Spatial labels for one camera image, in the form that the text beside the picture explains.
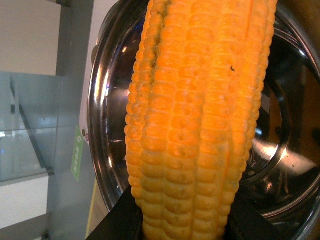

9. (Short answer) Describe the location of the white electric cooking pot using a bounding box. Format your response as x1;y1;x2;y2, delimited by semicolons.
86;0;320;240

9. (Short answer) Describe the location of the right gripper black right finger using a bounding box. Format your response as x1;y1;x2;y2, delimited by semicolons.
224;193;282;240

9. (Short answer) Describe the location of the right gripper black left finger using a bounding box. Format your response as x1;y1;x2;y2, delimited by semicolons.
87;186;143;240

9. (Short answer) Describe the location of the green floor sign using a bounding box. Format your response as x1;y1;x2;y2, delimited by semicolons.
71;126;84;181

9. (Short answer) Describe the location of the yellow corn cob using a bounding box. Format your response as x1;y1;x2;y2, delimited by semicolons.
125;0;277;240

